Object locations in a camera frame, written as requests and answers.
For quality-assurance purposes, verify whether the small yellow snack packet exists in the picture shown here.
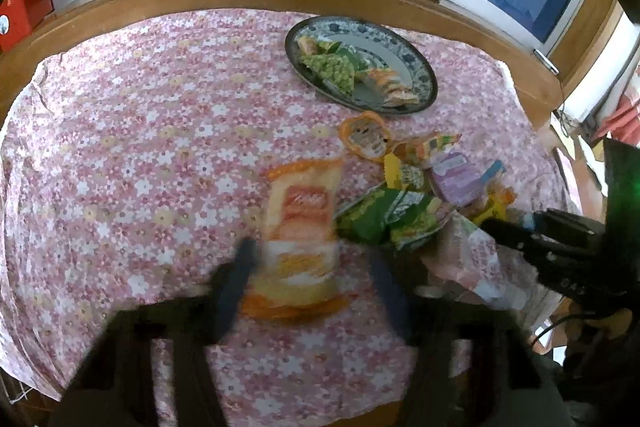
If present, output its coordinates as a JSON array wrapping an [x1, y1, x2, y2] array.
[[462, 187, 516, 227]]

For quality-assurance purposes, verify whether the pink white snack bag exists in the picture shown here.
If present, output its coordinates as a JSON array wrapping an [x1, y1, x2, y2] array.
[[419, 212, 561, 331]]

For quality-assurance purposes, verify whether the dark green snack bag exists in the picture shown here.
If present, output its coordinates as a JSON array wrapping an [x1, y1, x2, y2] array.
[[335, 184, 454, 254]]

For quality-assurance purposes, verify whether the large orange chips bag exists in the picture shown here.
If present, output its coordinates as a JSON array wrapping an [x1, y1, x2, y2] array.
[[241, 158, 349, 323]]

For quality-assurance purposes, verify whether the yellow green small packet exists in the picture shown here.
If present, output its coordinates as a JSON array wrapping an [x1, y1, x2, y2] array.
[[383, 153, 430, 192]]

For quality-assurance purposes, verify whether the orange green candy packet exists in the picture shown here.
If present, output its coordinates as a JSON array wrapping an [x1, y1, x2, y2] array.
[[392, 132, 461, 169]]

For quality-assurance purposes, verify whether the orange striped snack packet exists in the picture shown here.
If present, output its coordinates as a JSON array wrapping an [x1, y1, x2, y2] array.
[[363, 68, 420, 107]]

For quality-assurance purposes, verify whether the green pea snack packet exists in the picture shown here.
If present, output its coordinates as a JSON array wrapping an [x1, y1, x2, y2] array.
[[299, 51, 359, 96]]

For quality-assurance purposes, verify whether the person's right hand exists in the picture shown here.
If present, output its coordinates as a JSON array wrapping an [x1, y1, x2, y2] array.
[[565, 306, 632, 346]]

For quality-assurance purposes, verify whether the purple snack packet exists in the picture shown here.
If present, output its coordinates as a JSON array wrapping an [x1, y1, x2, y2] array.
[[430, 152, 506, 208]]

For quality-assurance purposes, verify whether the floral patterned round plate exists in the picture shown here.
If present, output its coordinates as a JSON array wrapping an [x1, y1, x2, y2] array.
[[285, 16, 438, 116]]

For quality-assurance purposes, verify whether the wooden headboard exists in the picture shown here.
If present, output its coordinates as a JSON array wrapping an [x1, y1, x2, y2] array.
[[1, 0, 563, 128]]

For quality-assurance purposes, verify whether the red box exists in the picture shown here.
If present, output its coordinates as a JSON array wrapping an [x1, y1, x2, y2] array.
[[0, 0, 53, 53]]

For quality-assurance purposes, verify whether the orange ring snack packet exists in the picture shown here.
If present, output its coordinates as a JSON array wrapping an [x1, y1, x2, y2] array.
[[338, 110, 393, 164]]

